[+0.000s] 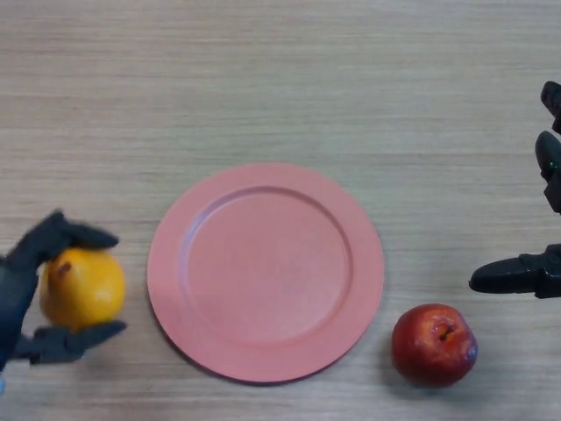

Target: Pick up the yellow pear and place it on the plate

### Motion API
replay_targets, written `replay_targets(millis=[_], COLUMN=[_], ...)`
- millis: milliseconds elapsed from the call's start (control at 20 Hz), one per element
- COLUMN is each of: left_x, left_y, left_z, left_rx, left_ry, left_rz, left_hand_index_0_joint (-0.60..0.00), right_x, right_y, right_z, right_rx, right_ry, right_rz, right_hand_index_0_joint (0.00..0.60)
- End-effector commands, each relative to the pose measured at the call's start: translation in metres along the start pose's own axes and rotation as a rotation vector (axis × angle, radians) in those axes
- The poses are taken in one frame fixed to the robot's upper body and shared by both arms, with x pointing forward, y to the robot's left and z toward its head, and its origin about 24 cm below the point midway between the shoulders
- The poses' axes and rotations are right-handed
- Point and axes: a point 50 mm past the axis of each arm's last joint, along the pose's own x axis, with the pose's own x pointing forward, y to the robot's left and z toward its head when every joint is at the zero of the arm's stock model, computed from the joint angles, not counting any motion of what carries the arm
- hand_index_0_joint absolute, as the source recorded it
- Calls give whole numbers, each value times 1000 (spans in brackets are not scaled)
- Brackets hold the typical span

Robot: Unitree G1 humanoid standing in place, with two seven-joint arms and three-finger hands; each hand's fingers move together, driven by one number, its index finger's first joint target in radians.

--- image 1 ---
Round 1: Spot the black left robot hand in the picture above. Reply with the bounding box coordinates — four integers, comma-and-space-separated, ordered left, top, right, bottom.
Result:
0, 210, 128, 374

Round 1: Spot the red apple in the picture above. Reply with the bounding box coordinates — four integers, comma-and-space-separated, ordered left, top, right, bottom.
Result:
390, 303, 479, 389

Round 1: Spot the yellow pear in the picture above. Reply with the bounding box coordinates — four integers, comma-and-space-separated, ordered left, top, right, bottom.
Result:
39, 247, 127, 332

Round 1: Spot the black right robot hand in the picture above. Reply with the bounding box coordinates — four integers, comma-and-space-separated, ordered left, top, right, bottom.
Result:
468, 81, 561, 300

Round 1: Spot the pink round plate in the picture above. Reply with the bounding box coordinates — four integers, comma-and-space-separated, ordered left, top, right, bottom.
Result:
146, 162, 386, 386

